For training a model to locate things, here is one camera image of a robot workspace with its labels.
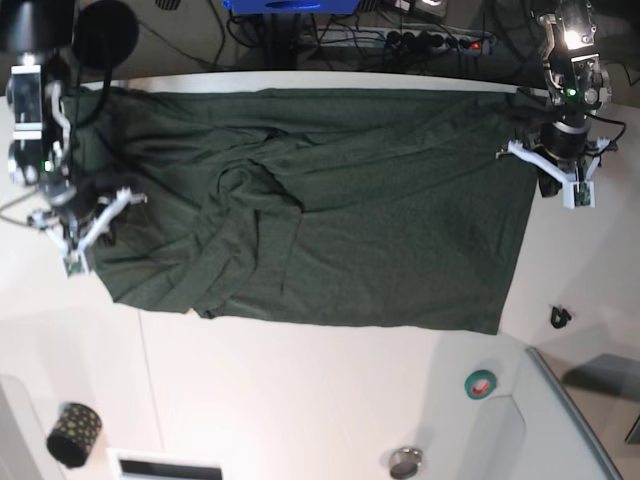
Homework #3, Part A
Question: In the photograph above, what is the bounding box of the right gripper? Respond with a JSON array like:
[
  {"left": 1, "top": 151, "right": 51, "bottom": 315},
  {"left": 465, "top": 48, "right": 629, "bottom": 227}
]
[{"left": 42, "top": 174, "right": 120, "bottom": 226}]

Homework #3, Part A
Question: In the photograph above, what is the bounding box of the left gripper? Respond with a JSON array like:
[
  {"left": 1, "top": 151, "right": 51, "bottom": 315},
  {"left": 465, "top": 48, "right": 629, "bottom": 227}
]
[{"left": 537, "top": 121, "right": 590, "bottom": 198}]

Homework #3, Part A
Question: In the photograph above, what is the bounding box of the dark green t-shirt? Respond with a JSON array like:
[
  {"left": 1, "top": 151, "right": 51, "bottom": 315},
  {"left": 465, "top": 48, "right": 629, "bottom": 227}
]
[{"left": 74, "top": 89, "right": 537, "bottom": 335}]

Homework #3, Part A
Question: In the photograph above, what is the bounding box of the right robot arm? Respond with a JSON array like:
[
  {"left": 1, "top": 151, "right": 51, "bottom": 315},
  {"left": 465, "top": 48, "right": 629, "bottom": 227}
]
[{"left": 1, "top": 1, "right": 113, "bottom": 226}]

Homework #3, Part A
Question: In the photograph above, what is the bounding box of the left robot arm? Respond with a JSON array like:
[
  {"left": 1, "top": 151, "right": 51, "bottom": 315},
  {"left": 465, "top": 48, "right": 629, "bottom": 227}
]
[{"left": 535, "top": 1, "right": 614, "bottom": 209}]

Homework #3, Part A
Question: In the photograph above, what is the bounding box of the small black clip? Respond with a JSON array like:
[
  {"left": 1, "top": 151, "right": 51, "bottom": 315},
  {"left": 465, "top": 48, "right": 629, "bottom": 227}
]
[{"left": 549, "top": 305, "right": 573, "bottom": 329}]

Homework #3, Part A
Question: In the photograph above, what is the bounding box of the black round stand base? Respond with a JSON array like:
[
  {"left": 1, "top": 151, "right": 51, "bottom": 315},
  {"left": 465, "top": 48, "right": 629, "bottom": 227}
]
[{"left": 72, "top": 0, "right": 139, "bottom": 71}]

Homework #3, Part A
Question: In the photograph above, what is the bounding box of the green tape roll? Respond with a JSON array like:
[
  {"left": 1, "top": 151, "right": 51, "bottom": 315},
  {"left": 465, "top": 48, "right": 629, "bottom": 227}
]
[{"left": 464, "top": 369, "right": 498, "bottom": 400}]

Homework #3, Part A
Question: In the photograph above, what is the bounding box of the black gold dotted cup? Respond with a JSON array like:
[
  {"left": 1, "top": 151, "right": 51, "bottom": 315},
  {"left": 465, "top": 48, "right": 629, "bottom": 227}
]
[{"left": 46, "top": 403, "right": 103, "bottom": 469}]

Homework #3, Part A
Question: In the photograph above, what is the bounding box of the white power strip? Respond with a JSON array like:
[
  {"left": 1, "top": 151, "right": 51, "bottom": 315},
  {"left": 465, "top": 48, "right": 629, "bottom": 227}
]
[{"left": 309, "top": 26, "right": 497, "bottom": 56}]

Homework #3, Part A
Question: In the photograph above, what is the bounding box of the blue box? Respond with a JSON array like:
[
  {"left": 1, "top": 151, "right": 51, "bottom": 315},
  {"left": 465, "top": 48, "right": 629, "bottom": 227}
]
[{"left": 222, "top": 0, "right": 359, "bottom": 15}]

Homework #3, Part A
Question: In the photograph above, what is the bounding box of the white slotted tray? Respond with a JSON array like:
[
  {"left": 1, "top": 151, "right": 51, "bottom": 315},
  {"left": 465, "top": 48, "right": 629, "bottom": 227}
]
[{"left": 107, "top": 448, "right": 225, "bottom": 480}]

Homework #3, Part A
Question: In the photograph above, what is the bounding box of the round metal tin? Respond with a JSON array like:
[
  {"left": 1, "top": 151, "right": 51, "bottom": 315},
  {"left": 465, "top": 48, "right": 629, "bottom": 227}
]
[{"left": 388, "top": 446, "right": 423, "bottom": 480}]

